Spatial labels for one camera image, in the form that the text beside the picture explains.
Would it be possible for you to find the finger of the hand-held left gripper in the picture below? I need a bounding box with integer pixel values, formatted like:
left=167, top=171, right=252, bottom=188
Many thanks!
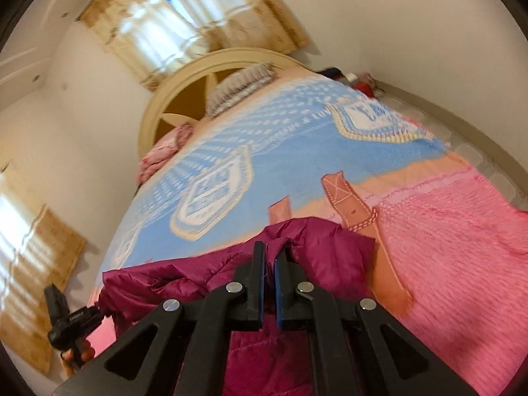
left=66, top=304, right=105, bottom=333

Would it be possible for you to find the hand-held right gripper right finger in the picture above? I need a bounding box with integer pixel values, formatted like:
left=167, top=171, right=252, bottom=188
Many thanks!
left=274, top=251, right=479, bottom=396

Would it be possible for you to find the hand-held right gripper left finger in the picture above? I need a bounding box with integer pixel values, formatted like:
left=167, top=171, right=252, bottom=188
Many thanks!
left=51, top=241, right=265, bottom=396

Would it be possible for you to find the magenta puffer jacket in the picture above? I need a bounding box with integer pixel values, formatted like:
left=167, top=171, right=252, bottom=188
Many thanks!
left=99, top=216, right=376, bottom=396

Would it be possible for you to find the person's left hand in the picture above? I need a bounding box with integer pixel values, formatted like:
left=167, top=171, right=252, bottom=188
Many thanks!
left=60, top=336, right=96, bottom=378

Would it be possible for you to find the beige floral side curtain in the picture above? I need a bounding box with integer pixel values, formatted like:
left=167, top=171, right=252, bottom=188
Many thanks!
left=0, top=165, right=87, bottom=376

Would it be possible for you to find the printed blue pink blanket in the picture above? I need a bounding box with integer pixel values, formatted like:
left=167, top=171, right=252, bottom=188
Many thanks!
left=84, top=68, right=528, bottom=396

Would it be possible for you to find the folded pink quilt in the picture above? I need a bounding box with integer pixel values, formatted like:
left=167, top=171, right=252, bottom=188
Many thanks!
left=138, top=123, right=194, bottom=184

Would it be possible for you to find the striped pillow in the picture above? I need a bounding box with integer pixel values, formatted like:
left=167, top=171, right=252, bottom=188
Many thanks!
left=205, top=63, right=276, bottom=117

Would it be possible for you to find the cream wooden headboard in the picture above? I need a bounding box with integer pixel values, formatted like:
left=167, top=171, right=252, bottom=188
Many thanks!
left=138, top=47, right=308, bottom=161

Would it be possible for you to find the red cloth item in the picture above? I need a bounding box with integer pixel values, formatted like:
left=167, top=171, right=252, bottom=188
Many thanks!
left=356, top=72, right=378, bottom=97

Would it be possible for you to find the quilted grey mattress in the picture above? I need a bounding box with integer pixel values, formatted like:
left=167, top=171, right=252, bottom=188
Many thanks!
left=373, top=84, right=528, bottom=215

